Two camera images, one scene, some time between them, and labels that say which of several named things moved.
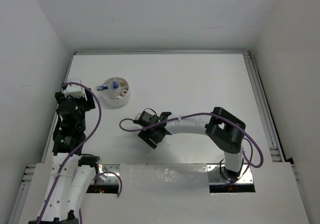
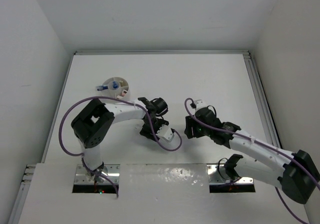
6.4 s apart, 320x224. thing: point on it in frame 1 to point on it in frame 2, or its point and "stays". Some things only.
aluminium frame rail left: (16, 212) stays
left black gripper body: (84, 105) to (147, 129)
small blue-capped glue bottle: (115, 86) stays
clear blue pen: (102, 88) stays
